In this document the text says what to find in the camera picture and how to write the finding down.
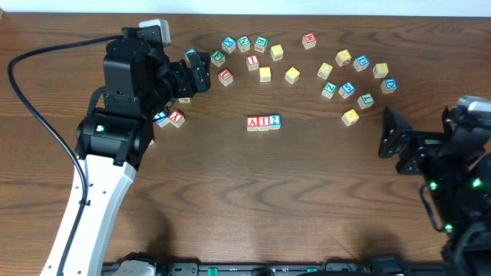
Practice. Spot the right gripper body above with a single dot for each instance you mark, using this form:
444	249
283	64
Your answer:
416	145

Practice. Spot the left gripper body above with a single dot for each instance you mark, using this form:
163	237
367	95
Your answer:
188	79

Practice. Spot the red A block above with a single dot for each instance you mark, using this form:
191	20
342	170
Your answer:
252	123

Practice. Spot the red i block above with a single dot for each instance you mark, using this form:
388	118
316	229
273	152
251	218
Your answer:
252	62
263	123

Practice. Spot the blue 2 block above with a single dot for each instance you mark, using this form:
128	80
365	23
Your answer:
275	121

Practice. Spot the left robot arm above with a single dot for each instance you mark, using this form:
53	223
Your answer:
140	80

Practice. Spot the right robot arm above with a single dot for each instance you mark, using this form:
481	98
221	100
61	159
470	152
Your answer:
456	171

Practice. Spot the yellow block near 2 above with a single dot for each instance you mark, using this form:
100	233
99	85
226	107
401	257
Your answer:
185	100

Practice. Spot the blue P block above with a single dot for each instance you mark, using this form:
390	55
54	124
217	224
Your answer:
188	51

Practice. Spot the red Y block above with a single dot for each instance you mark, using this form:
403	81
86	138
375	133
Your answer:
177	118

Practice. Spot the green F block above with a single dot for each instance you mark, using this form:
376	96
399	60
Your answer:
218	58

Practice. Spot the red U block centre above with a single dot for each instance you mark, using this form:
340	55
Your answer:
225	77

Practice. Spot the blue T block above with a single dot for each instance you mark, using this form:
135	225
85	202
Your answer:
161	119

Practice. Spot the blue X block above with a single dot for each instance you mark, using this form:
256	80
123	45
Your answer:
229	44

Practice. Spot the green N block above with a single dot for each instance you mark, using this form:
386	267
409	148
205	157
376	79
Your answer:
244	44

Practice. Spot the blue D block lower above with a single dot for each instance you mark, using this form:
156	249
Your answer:
389	85

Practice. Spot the blue d block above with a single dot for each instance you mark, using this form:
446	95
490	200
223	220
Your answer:
389	85
361	62

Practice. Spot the green 7 block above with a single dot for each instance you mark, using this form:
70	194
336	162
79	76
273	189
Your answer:
365	101

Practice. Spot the yellow K block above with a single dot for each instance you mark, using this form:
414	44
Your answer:
350	117

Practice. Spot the yellow S block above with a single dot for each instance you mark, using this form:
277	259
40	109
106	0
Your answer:
265	74

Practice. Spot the green B block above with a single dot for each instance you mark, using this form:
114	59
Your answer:
260	44

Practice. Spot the yellow 8 block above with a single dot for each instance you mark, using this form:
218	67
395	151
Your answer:
380	70

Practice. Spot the blue 5 block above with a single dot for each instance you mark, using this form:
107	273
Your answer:
346	90

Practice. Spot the yellow C block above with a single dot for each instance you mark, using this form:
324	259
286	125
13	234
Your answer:
276	52

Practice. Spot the blue D block upper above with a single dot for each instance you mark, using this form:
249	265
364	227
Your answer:
361	62

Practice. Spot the green Z block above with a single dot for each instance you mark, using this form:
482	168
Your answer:
329	89

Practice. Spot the yellow O block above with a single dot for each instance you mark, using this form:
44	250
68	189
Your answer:
292	75

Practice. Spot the yellow W block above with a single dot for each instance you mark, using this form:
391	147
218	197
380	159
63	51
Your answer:
343	58

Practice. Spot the yellow block near Z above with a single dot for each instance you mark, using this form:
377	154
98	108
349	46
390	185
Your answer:
324	71

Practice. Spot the red M block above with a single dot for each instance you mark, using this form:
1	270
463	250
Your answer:
309	40

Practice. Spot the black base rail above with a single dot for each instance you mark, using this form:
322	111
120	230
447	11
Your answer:
141	264

